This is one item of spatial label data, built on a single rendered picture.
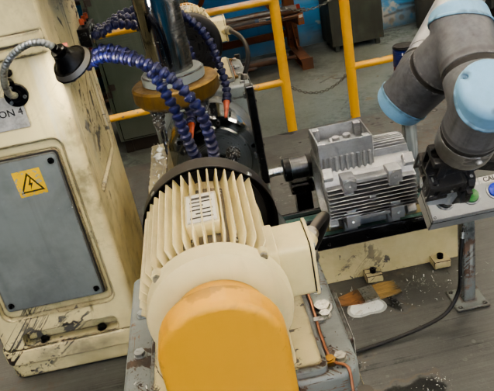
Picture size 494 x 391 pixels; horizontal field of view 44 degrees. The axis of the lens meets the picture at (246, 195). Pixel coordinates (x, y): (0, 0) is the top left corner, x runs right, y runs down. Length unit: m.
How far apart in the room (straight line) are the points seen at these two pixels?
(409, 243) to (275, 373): 0.90
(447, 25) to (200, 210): 0.48
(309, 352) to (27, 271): 0.71
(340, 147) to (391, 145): 0.12
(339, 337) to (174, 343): 0.27
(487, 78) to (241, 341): 0.51
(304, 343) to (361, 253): 0.71
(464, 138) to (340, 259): 0.60
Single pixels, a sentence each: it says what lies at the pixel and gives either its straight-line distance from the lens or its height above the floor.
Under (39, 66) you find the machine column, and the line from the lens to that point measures 1.13.
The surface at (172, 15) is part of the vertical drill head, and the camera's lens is 1.24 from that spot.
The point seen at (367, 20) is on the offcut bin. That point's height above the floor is 0.24.
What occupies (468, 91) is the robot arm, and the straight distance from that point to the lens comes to 0.89.
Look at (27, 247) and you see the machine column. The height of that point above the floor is 1.12.
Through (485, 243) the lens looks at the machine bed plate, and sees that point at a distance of 1.60.
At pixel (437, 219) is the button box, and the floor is 1.05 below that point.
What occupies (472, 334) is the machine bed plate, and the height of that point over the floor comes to 0.80.
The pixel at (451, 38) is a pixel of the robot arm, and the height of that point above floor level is 1.42.
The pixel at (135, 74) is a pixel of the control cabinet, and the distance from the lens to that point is 4.48.
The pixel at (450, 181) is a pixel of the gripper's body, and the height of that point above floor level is 1.18.
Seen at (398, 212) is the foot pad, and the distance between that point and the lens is 1.40.
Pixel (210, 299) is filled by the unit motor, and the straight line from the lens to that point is 0.57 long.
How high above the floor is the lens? 1.69
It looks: 27 degrees down
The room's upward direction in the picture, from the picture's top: 11 degrees counter-clockwise
